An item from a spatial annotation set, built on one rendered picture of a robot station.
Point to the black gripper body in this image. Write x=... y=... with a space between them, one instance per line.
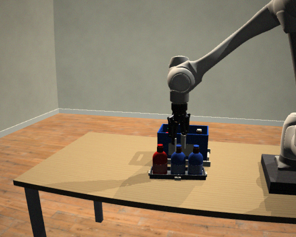
x=179 y=109

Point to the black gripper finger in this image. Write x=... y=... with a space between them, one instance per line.
x=184 y=125
x=172 y=131

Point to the blue bottle with grey label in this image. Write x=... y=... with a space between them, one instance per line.
x=195 y=162

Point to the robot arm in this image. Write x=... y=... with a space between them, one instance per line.
x=189 y=74

